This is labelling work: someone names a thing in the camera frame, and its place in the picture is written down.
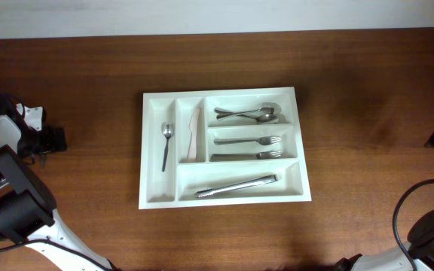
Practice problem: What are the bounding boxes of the small teaspoon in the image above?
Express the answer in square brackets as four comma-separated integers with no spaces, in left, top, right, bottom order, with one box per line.
[40,154,47,170]
[161,123,174,172]

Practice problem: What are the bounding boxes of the white plastic knife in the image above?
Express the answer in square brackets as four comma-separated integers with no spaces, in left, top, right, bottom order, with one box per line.
[187,108,200,163]

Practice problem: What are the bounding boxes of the metal fork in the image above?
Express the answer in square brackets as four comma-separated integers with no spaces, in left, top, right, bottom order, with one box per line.
[209,151,283,162]
[213,135,282,146]

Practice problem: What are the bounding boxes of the metal tongs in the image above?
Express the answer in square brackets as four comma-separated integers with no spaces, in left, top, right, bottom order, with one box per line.
[194,175,278,198]

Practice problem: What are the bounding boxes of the metal tablespoon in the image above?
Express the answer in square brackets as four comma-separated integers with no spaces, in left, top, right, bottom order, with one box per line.
[214,102,282,120]
[214,108,279,124]

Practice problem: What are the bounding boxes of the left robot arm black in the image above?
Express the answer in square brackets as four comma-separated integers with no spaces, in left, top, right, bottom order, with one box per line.
[0,93,116,271]

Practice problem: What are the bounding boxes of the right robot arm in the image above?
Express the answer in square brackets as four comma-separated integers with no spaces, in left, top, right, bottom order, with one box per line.
[332,179,434,271]

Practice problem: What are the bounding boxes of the white plastic cutlery tray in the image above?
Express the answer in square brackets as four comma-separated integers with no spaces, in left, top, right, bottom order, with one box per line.
[139,87,311,209]

